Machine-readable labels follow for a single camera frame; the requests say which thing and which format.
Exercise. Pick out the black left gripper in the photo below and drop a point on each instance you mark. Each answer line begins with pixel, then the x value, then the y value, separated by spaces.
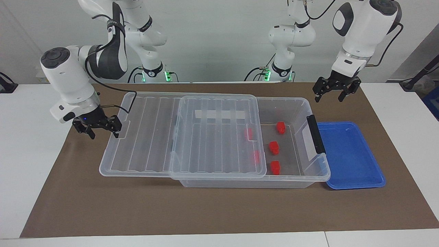
pixel 341 80

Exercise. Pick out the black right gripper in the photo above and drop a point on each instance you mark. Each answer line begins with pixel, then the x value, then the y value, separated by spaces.
pixel 91 118

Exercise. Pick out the clear plastic box lid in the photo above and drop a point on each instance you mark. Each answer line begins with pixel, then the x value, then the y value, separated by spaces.
pixel 137 137

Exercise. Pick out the red toy block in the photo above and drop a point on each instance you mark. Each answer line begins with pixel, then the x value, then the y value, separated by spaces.
pixel 274 147
pixel 248 133
pixel 275 167
pixel 281 127
pixel 256 156

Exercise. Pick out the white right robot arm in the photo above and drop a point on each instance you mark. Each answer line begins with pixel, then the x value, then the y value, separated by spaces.
pixel 68 75

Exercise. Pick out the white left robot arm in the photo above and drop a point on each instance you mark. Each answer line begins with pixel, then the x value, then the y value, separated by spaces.
pixel 360 27

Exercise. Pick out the blue plastic tray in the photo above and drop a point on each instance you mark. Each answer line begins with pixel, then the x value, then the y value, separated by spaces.
pixel 353 161

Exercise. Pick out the clear plastic storage box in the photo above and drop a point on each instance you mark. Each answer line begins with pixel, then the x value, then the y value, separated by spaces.
pixel 284 154

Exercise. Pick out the blue crate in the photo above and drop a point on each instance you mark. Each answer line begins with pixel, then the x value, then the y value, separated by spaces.
pixel 434 103

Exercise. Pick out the brown table mat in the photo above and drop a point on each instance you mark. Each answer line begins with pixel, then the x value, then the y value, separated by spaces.
pixel 205 212

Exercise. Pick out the black clamp mount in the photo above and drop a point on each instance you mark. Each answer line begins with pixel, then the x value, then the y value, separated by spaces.
pixel 7 87

